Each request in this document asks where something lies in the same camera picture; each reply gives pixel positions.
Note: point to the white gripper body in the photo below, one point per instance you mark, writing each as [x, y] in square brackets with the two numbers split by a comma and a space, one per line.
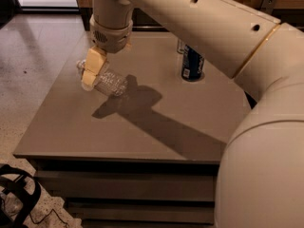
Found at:
[111, 37]

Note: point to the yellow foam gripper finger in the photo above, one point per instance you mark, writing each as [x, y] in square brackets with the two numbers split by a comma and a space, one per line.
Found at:
[94, 65]

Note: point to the clear plastic water bottle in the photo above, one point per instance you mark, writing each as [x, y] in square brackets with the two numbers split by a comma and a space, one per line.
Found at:
[109, 82]

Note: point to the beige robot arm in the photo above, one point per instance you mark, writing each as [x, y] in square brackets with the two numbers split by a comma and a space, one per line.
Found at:
[260, 179]

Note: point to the silver slim can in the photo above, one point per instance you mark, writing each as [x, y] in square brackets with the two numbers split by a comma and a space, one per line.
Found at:
[180, 46]

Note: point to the blue soda can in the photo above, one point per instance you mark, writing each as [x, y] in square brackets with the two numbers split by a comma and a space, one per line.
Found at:
[192, 65]

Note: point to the grey drawer cabinet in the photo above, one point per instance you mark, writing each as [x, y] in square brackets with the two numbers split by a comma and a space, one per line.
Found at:
[146, 159]

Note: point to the black base frame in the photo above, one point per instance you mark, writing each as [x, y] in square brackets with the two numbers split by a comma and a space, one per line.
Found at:
[11, 179]

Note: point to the right metal bracket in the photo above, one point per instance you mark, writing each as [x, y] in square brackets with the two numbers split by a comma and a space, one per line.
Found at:
[267, 6]

